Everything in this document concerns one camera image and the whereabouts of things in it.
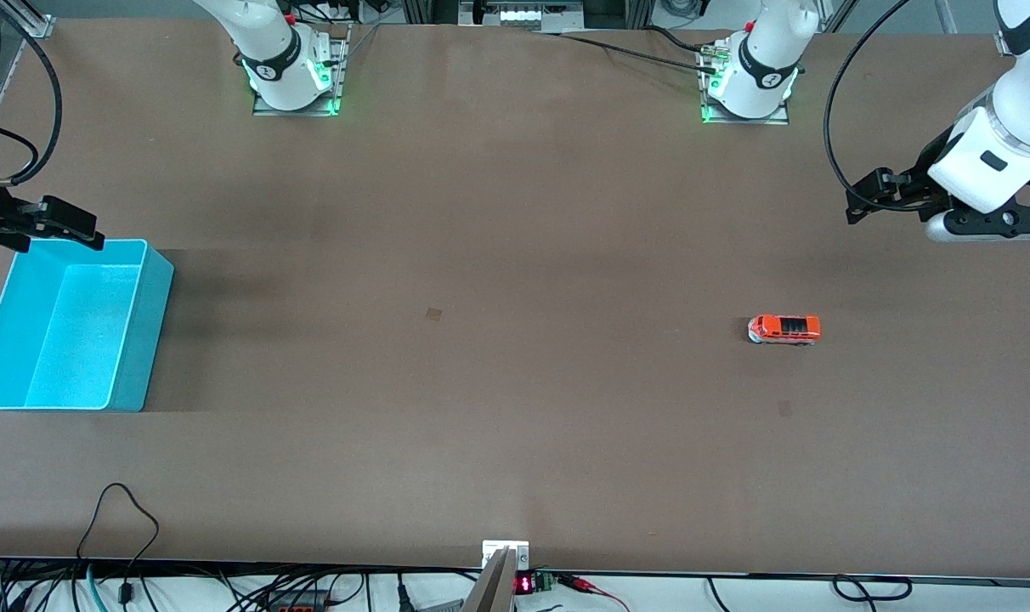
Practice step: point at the blue plastic box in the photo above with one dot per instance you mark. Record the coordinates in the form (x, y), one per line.
(73, 331)

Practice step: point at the orange toy bus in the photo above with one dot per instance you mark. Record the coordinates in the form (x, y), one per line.
(784, 329)

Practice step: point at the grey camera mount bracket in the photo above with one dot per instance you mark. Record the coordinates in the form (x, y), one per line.
(494, 586)

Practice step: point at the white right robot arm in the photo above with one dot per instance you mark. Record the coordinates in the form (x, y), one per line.
(268, 47)

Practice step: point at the aluminium frame rack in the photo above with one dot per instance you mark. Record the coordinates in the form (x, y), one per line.
(523, 13)

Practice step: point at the red LED display module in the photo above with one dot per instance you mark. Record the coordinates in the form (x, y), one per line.
(528, 584)

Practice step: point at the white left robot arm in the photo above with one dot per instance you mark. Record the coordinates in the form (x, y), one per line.
(1012, 110)

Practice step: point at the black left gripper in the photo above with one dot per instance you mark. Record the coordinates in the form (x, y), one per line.
(913, 188)

